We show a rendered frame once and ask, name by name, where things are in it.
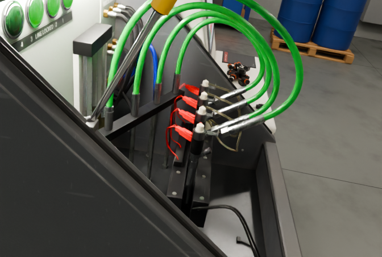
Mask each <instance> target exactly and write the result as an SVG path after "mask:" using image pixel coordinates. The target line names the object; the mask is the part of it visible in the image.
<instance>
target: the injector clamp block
mask: <svg viewBox="0 0 382 257"><path fill-rule="evenodd" d="M193 126H194V124H192V123H190V124H189V129H188V130H189V131H191V132H193ZM190 144H191V142H190V141H188V140H186V145H185V152H184V158H183V161H182V167H176V166H172V170H171V175H170V179H169V184H168V189H167V193H166V196H167V197H168V198H169V199H170V200H171V201H172V202H173V203H174V204H175V205H176V206H177V207H178V208H179V209H183V210H190V212H189V219H190V220H191V221H192V222H193V223H194V224H195V225H196V226H197V227H202V228H204V224H205V220H206V215H207V210H197V209H196V210H192V208H195V207H204V206H209V198H210V178H211V158H212V148H213V136H211V135H209V136H207V137H205V140H204V145H203V149H206V148H208V147H210V148H211V153H210V154H207V155H206V156H203V157H200V158H198V167H197V169H196V175H195V178H194V184H193V190H192V196H191V199H190V203H189V204H185V203H184V202H183V198H184V192H185V186H186V177H187V173H188V168H187V166H188V159H189V152H190ZM173 162H174V161H173Z"/></svg>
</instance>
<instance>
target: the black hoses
mask: <svg viewBox="0 0 382 257"><path fill-rule="evenodd" d="M127 10H131V11H132V12H133V13H134V14H135V12H136V11H135V10H134V9H133V8H132V7H131V6H125V10H121V13H125V14H127V15H128V16H129V18H131V17H132V15H131V13H130V12H129V11H127ZM116 17H119V18H122V19H123V20H124V21H125V23H126V24H127V23H128V19H127V18H126V17H125V16H124V15H123V14H116ZM139 24H140V31H141V30H142V29H143V22H142V19H141V18H140V19H139ZM138 36H139V28H138V24H136V25H135V40H136V39H137V37H138ZM133 44H134V33H133V30H132V31H131V33H130V49H131V47H132V46H133ZM123 51H125V52H126V53H127V54H128V52H129V50H128V49H126V48H125V47H124V48H123ZM138 54H139V52H138V53H137V55H136V56H135V58H134V60H133V61H132V63H131V65H130V66H129V68H128V70H127V71H126V74H125V76H124V80H123V83H122V86H121V88H118V87H117V88H116V89H115V90H117V91H119V94H114V95H113V97H117V99H116V100H115V99H113V102H115V103H114V104H113V105H114V110H115V108H116V107H117V105H118V104H119V102H120V101H121V100H122V99H124V100H125V101H126V102H127V104H128V106H129V108H130V109H131V100H130V99H129V98H128V97H127V96H126V93H127V92H128V90H129V88H130V87H131V85H132V83H133V82H134V79H135V75H134V77H133V78H132V80H131V81H130V83H129V84H128V82H129V79H130V77H131V74H132V71H133V69H134V66H135V72H136V67H137V63H136V60H137V57H138ZM127 84H128V86H127ZM114 110H113V111H114Z"/></svg>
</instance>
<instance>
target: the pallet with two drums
mask: <svg viewBox="0 0 382 257"><path fill-rule="evenodd" d="M366 2H367V0H282V1H281V6H280V10H279V13H278V17H277V20H278V21H279V22H280V23H281V24H282V25H283V26H284V27H285V29H286V30H287V31H288V33H289V34H290V36H291V37H292V39H293V41H294V42H295V44H296V46H297V48H300V49H305V50H308V51H307V53H306V52H301V51H299V53H300V55H304V56H310V57H316V58H319V59H325V60H331V61H336V62H340V63H346V64H352V62H353V60H354V54H353V53H351V50H350V49H349V47H350V44H351V41H352V38H353V37H354V33H355V31H356V28H357V26H358V23H359V21H360V17H361V15H362V13H363V11H364V7H365V5H366ZM321 5H322V6H321ZM320 9H321V10H320ZM319 11H320V12H319ZM318 14H319V16H318ZM317 18H318V19H317ZM314 27H315V29H314ZM313 30H314V32H313ZM270 38H271V43H272V44H271V49H274V50H278V51H284V52H289V53H291V52H290V50H289V49H286V48H280V47H279V45H285V46H287V44H286V42H285V41H284V39H283V38H282V37H281V35H280V34H279V33H278V32H277V31H276V29H275V28H274V27H272V29H271V33H270ZM316 52H321V53H326V54H330V55H336V56H342V57H344V58H343V60H342V59H336V58H333V57H327V56H321V55H316V54H315V53H316Z"/></svg>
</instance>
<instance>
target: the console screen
mask: <svg viewBox="0 0 382 257"><path fill-rule="evenodd" d="M205 2H209V3H213V0H205ZM213 36H214V23H212V24H208V25H207V39H208V48H209V53H210V55H211V53H212V47H213Z"/></svg>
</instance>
